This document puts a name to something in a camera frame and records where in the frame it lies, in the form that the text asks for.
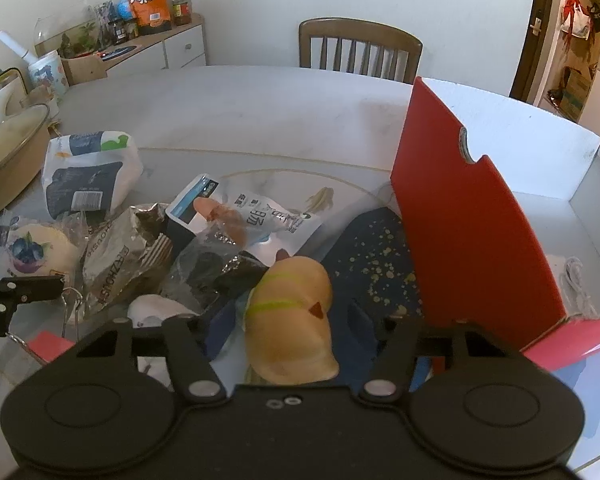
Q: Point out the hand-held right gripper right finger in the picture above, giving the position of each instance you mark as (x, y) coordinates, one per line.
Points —
(401, 350)

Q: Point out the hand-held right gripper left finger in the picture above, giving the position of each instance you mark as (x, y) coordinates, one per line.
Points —
(180, 347)

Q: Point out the blueberry bread packet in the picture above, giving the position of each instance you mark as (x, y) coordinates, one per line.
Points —
(35, 252)

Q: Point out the clear bag of dark snacks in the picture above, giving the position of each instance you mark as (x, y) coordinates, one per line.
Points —
(200, 270)

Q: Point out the silver snack packet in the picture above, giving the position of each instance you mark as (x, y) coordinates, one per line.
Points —
(115, 260)

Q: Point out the yellow duck toy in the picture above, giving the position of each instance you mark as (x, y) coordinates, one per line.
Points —
(290, 320)

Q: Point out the red cardboard box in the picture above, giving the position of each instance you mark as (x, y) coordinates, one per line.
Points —
(455, 210)

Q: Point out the white marble desktop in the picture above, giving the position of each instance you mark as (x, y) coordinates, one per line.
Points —
(255, 110)

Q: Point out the white cloth item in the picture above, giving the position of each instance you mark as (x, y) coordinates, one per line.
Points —
(155, 307)

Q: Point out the beige electric pot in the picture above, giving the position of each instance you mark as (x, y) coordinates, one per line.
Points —
(17, 187)

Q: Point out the red paper card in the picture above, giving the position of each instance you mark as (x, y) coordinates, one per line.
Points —
(50, 347)

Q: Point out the dark blue speckled pouch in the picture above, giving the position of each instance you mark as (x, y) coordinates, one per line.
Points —
(375, 260)

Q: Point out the glass pot lid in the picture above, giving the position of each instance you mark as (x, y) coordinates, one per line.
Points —
(10, 135)

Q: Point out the white and blue tissue pack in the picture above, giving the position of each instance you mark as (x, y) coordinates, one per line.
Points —
(90, 175)

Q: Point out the gold rimmed white container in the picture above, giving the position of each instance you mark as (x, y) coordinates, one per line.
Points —
(5, 91)

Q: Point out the white sausage snack packet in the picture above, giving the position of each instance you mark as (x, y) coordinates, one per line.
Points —
(265, 217)

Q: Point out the patterned white mug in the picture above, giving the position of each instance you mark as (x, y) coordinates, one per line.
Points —
(47, 77)

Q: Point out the small open cardboard box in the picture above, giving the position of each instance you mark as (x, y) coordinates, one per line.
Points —
(85, 71)

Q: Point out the white lint roller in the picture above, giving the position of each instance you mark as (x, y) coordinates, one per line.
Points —
(15, 45)

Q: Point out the glass fish bowl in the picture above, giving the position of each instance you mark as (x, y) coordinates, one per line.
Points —
(65, 30)

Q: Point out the dark blue tray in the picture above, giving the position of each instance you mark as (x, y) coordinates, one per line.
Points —
(120, 53)

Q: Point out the dark glass jar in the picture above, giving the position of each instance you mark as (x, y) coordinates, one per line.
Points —
(117, 32)

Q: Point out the blue round ornament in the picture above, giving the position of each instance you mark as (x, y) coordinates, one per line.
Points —
(125, 8)

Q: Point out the low white cabinet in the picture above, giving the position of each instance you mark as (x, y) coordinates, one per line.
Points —
(180, 50)

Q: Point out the orange snack bag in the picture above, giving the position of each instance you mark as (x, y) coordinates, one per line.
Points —
(147, 5)

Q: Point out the red lid jar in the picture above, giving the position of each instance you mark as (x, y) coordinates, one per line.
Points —
(181, 10)

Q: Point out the printed cardboard box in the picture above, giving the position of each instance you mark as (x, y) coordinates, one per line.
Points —
(575, 92)

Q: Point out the brown wooden door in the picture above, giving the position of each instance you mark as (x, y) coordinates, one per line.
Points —
(530, 60)

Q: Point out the wooden chair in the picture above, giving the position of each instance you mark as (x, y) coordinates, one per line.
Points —
(360, 27)

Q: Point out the red and white hanging bag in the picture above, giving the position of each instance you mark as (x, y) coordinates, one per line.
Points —
(576, 20)

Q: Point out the black hanging hat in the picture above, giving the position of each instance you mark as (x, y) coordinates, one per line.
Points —
(596, 17)

